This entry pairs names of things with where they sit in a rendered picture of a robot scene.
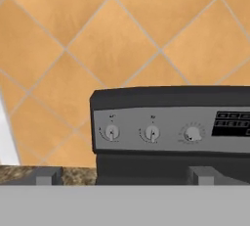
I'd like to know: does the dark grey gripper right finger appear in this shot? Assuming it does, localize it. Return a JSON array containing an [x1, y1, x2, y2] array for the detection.
[[187, 165, 249, 186]]

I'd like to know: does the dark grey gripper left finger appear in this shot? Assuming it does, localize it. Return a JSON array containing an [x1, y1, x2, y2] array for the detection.
[[2, 166, 64, 186]]

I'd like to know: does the silver dial stove knob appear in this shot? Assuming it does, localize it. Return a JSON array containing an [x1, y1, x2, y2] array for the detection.
[[183, 125, 203, 144]]

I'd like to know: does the dark grey stove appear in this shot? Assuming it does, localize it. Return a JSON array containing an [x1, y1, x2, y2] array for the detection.
[[89, 84, 250, 186]]

